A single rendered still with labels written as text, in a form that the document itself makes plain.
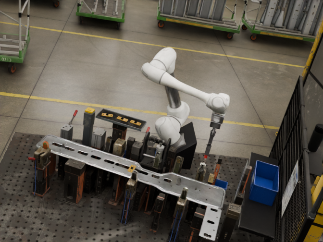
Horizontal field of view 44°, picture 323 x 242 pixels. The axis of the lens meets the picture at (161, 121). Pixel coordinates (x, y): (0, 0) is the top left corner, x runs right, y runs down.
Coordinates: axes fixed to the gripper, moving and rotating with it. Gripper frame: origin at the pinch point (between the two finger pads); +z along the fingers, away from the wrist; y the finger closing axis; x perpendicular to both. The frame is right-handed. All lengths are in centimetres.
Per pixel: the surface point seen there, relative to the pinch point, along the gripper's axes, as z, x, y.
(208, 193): 27.5, 9.2, 8.3
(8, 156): 51, -148, -10
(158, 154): 13.2, -32.5, 2.2
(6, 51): -45, -325, -246
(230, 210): 31.4, 25.4, 25.9
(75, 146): 25, -92, 5
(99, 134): 12, -78, 4
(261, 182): 11.1, 43.0, -13.3
